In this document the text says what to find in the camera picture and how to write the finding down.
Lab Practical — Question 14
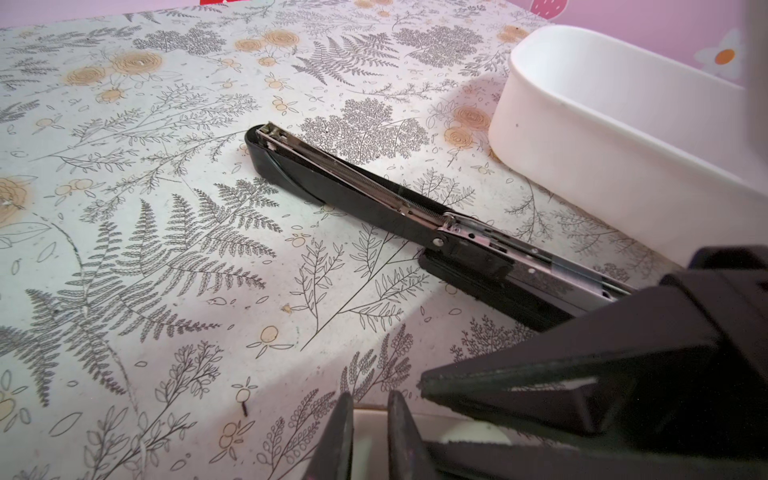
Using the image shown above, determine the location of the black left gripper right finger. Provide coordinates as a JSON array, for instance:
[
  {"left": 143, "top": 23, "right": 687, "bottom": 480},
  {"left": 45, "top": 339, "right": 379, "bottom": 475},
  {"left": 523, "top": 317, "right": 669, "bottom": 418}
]
[{"left": 387, "top": 390, "right": 438, "bottom": 480}]

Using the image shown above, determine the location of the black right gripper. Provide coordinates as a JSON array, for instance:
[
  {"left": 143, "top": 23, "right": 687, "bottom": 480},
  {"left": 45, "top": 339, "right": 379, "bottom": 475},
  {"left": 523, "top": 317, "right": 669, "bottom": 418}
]
[{"left": 420, "top": 246, "right": 767, "bottom": 461}]

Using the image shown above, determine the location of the beige eraser block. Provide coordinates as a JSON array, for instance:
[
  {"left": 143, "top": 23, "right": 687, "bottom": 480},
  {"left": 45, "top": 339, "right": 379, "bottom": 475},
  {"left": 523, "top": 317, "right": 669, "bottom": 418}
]
[{"left": 350, "top": 404, "right": 514, "bottom": 480}]

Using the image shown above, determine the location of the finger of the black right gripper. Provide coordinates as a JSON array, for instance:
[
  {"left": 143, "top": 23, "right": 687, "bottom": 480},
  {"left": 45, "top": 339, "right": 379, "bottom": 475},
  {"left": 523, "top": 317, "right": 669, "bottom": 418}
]
[{"left": 426, "top": 442, "right": 767, "bottom": 479}]

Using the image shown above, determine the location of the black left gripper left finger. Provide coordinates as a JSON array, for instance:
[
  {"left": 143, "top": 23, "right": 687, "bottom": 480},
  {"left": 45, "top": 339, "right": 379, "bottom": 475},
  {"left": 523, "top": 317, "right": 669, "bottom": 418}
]
[{"left": 303, "top": 392, "right": 354, "bottom": 480}]

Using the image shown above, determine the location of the white plastic tray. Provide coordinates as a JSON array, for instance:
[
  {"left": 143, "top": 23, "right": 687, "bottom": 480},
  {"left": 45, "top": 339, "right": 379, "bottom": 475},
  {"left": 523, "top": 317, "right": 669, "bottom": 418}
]
[{"left": 488, "top": 25, "right": 767, "bottom": 264}]

